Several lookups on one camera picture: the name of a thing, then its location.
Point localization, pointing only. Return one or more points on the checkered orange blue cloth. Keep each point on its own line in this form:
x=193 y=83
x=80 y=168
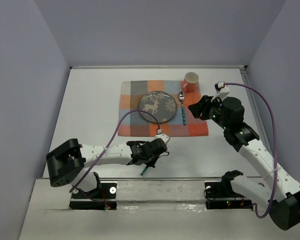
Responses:
x=138 y=124

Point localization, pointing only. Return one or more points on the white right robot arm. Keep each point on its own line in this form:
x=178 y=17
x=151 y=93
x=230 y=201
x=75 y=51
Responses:
x=281 y=197

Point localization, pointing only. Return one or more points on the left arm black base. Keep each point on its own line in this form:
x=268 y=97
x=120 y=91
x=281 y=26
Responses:
x=101 y=200

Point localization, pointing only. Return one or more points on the grey reindeer plate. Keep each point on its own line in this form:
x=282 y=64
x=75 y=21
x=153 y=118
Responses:
x=159 y=104

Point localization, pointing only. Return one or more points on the pink mug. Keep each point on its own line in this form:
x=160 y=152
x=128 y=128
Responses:
x=190 y=82

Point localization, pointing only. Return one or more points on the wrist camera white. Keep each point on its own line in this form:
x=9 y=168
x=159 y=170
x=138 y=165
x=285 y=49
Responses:
x=161 y=135
x=222 y=90

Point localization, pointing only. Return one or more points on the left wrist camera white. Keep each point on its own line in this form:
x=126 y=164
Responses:
x=161 y=135

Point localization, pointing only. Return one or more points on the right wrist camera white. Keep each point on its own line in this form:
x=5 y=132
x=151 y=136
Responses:
x=222 y=90

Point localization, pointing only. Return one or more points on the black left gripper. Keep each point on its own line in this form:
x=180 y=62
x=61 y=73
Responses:
x=152 y=155

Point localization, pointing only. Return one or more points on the spoon with green handle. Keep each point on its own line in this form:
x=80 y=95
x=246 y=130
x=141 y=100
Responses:
x=181 y=98

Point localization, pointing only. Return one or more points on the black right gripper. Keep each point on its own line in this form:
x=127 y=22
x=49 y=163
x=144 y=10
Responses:
x=203 y=110

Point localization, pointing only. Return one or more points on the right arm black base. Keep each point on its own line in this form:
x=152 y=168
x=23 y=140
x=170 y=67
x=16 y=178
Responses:
x=217 y=197

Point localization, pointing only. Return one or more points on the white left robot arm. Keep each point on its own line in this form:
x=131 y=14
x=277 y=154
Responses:
x=69 y=163

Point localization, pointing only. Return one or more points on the fork with green handle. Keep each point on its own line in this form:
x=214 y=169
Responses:
x=144 y=171

